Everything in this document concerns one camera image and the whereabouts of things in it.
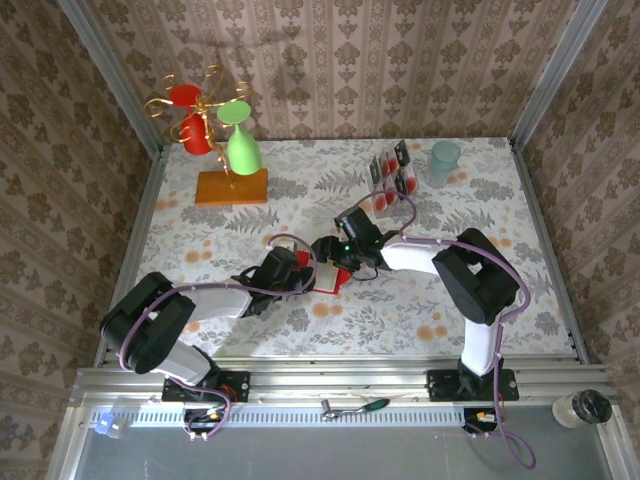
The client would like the aluminium mounting rail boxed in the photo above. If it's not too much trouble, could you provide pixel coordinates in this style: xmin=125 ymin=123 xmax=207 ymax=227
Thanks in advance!
xmin=69 ymin=357 xmax=621 ymax=407

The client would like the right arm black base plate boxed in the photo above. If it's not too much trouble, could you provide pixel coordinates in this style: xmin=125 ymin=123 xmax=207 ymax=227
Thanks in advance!
xmin=427 ymin=368 xmax=520 ymax=403

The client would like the pale blue plastic cup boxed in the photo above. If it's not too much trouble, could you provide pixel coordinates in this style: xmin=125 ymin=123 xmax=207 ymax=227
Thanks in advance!
xmin=427 ymin=140 xmax=462 ymax=190

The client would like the slotted grey cable duct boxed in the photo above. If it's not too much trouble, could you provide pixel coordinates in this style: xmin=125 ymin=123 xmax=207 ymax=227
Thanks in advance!
xmin=82 ymin=403 xmax=566 ymax=429

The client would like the black bracket yellow connector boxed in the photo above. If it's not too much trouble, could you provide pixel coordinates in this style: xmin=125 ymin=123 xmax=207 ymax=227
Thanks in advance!
xmin=182 ymin=407 xmax=227 ymax=435
xmin=462 ymin=407 xmax=502 ymax=435

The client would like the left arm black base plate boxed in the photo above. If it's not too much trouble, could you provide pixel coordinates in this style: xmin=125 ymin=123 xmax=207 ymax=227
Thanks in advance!
xmin=162 ymin=370 xmax=251 ymax=403

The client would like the clear jar black lid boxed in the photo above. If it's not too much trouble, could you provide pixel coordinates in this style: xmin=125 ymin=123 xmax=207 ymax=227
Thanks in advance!
xmin=552 ymin=389 xmax=614 ymax=429

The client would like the grey metal panel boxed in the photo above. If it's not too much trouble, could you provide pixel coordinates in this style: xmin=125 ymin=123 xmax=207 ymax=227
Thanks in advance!
xmin=47 ymin=424 xmax=636 ymax=480

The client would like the aluminium frame post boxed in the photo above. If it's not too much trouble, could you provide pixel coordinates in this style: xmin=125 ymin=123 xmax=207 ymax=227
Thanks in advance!
xmin=57 ymin=0 xmax=165 ymax=157
xmin=509 ymin=0 xmax=609 ymax=149

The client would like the blue and white connector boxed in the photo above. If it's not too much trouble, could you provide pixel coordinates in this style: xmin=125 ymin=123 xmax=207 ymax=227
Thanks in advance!
xmin=91 ymin=412 xmax=126 ymax=441

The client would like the red wine glass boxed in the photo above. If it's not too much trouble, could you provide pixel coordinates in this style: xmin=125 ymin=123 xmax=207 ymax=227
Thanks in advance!
xmin=168 ymin=83 xmax=217 ymax=156

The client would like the gold wire rack wooden base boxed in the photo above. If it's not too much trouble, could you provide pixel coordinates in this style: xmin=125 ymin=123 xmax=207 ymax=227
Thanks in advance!
xmin=143 ymin=63 xmax=270 ymax=206

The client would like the red card holder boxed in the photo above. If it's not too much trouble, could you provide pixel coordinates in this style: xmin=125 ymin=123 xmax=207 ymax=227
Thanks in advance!
xmin=294 ymin=249 xmax=354 ymax=297

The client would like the ratchet wrench green handle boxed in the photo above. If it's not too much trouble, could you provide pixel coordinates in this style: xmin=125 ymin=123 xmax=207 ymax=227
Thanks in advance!
xmin=320 ymin=396 xmax=392 ymax=422

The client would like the aluminium table side rail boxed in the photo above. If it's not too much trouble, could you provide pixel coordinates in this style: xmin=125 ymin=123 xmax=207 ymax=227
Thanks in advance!
xmin=93 ymin=147 xmax=167 ymax=366
xmin=509 ymin=139 xmax=591 ymax=365

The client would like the clear acrylic card stand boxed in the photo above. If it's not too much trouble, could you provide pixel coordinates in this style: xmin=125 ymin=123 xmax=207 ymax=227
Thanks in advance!
xmin=368 ymin=140 xmax=421 ymax=220

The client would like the green wine glass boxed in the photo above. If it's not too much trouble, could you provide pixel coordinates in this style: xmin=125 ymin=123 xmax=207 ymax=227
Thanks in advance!
xmin=216 ymin=99 xmax=264 ymax=176

